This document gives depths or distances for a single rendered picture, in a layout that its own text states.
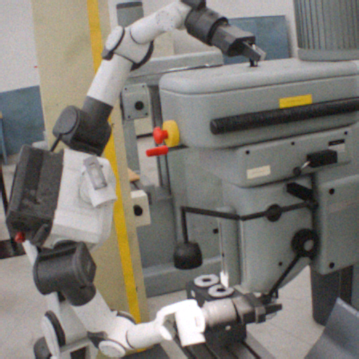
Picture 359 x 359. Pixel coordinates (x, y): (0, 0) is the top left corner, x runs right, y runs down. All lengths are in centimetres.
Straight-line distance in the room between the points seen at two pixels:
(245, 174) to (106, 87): 56
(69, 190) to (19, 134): 882
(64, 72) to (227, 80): 185
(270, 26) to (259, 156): 748
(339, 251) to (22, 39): 915
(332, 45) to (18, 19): 909
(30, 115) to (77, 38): 739
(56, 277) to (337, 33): 95
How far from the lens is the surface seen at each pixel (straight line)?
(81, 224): 148
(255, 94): 119
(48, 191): 149
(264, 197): 130
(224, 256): 139
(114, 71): 160
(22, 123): 1028
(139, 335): 156
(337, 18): 137
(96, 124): 160
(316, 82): 128
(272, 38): 869
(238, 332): 197
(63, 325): 194
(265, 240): 134
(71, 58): 294
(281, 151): 126
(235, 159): 122
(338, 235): 143
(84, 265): 144
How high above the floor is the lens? 201
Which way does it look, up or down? 16 degrees down
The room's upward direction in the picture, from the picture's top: 6 degrees counter-clockwise
